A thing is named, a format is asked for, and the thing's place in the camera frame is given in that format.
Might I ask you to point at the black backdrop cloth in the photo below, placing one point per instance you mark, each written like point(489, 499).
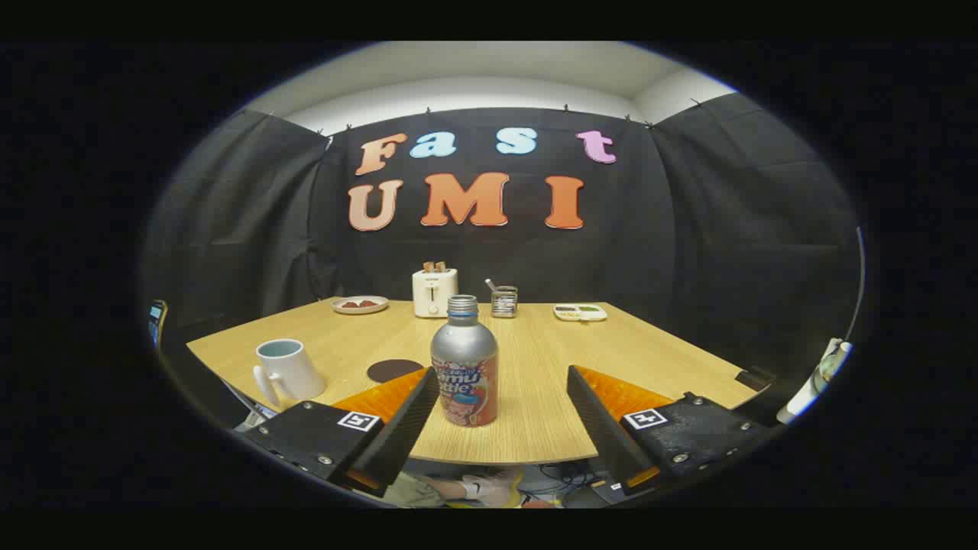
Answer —
point(688, 229)

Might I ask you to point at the white round plate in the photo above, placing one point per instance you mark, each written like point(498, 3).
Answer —
point(359, 309)

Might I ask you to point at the small black object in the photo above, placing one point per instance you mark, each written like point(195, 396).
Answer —
point(755, 379)

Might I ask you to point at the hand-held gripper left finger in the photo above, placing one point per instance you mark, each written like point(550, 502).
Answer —
point(405, 428)

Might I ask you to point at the person's leg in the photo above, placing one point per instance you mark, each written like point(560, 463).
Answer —
point(420, 490)

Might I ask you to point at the white divided tray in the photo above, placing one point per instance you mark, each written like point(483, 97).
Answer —
point(579, 312)

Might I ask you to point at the wooden table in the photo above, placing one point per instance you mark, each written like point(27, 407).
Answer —
point(535, 359)

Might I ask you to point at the reddish food pieces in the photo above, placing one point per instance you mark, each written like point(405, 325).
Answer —
point(359, 304)

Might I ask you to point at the blue screen device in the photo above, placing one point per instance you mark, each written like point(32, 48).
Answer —
point(156, 321)

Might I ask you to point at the white sneaker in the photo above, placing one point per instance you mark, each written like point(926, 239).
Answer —
point(493, 489)

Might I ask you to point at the white toaster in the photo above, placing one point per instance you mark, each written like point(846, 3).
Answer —
point(434, 294)

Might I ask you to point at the dark brown round coaster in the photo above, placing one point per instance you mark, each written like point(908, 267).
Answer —
point(390, 370)

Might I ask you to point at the silver juice bottle pink label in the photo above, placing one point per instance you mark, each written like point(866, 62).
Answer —
point(464, 355)

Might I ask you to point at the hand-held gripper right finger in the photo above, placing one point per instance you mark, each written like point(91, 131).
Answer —
point(600, 428)

